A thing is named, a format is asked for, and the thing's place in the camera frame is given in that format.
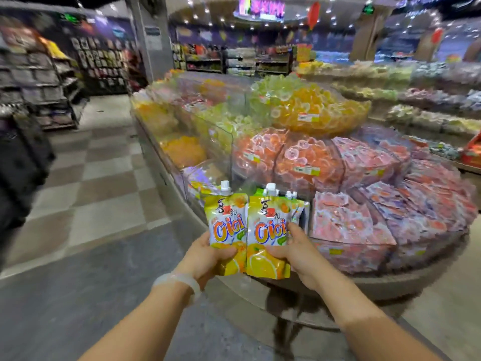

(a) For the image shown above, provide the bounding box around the wall rack of hanging packets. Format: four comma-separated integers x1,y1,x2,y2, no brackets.
71,34,138,95

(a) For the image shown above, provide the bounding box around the person's right forearm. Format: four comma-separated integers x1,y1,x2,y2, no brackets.
311,274,445,361

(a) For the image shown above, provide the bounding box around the person's left forearm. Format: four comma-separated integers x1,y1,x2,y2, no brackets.
78,274,200,361

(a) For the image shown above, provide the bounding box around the grey square pillar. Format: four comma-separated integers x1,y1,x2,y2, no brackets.
126,0,175,84

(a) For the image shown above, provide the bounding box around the pile of yellow jelly cups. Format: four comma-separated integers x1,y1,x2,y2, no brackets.
250,75,372,138

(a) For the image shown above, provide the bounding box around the yellow orange jelly drink pouch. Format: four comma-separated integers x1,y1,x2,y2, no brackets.
246,183,292,281
203,180,249,277

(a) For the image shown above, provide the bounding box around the pile of orange jelly cups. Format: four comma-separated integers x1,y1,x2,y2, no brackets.
232,128,343,189

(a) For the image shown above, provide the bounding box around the grey shelf unit with packets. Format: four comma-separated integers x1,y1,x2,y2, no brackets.
0,24,89,131

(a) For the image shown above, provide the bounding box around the person's right hand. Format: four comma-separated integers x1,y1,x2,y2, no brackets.
265,222,332,292

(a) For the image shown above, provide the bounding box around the black display stand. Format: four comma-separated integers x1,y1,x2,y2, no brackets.
0,112,57,268

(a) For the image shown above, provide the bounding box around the pile of amber jelly cups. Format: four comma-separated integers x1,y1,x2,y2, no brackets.
161,135,208,169

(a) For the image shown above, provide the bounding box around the round tiered display stand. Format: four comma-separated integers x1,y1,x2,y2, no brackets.
130,70,479,332

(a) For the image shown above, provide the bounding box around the pink illuminated ceiling sign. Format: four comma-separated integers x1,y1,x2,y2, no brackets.
234,0,286,22

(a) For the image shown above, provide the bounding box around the white bead bracelet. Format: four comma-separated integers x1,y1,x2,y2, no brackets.
152,272,202,307

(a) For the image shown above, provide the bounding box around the row of jelly pouches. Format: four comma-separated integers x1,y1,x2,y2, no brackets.
285,190,311,234

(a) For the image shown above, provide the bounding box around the long tiered candy display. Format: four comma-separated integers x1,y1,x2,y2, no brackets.
297,60,481,173

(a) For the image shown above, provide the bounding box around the pile of green jelly cups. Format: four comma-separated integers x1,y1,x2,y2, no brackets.
193,103,264,154

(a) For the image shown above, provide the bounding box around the pile of pink jelly packets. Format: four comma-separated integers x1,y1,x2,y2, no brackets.
310,126,478,276

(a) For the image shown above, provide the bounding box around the person's left hand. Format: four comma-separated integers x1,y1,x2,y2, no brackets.
176,231,238,290

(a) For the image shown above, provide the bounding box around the dark shelf unit with goods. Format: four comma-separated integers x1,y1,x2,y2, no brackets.
172,43,294,76

